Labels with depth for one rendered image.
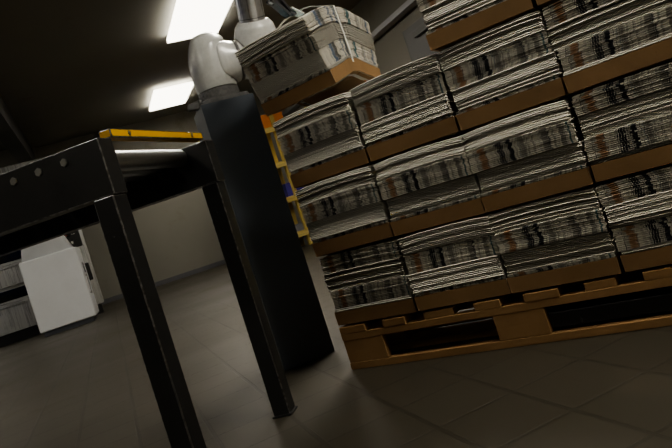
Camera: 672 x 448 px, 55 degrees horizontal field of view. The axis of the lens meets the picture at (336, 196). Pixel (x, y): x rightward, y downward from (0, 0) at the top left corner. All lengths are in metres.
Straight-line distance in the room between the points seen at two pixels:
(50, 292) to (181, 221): 4.04
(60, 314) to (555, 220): 7.31
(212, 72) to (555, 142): 1.29
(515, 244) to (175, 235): 10.43
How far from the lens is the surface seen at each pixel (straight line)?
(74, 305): 8.48
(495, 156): 1.75
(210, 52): 2.46
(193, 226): 11.98
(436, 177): 1.82
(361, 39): 2.23
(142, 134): 1.54
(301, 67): 2.02
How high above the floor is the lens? 0.54
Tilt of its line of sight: level
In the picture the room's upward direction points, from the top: 18 degrees counter-clockwise
